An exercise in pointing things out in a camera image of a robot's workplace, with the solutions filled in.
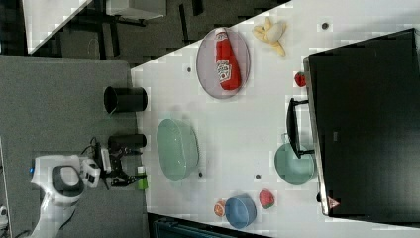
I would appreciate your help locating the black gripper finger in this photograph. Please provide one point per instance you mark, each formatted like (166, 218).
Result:
(125, 181)
(128, 151)

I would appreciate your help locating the red ketchup bottle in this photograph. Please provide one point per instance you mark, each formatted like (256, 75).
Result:
(227, 67)

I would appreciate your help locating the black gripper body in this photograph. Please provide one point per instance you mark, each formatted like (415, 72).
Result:
(110, 168)

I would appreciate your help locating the large red toy strawberry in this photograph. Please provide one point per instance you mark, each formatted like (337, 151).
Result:
(266, 199)

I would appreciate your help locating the dark teal crate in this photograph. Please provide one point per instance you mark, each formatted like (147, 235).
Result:
(169, 228)

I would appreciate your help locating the black toaster oven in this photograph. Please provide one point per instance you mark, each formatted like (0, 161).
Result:
(364, 110)

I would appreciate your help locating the peeled toy banana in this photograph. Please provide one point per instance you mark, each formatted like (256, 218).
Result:
(271, 33)

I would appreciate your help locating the green cup with handle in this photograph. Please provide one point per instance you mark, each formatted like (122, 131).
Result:
(293, 170)

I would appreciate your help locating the small red toy strawberry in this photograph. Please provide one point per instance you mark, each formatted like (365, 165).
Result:
(299, 79)

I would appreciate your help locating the white background table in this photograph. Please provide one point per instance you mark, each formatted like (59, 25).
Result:
(43, 18)

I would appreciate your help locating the small black cylinder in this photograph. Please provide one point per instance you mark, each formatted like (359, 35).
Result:
(133, 141)

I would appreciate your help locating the large black cylinder cup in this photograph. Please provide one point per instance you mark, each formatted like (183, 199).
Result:
(122, 100)

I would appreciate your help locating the blue bowl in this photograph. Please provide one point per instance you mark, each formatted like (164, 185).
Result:
(240, 211)

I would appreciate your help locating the green bottle white cap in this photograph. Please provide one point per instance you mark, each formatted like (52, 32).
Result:
(142, 182)

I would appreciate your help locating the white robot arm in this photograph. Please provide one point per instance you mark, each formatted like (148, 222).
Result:
(64, 179)

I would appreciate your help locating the orange slice toy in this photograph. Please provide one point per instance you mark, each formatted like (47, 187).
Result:
(219, 208)

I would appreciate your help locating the grey round plate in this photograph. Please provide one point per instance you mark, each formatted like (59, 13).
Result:
(206, 66)

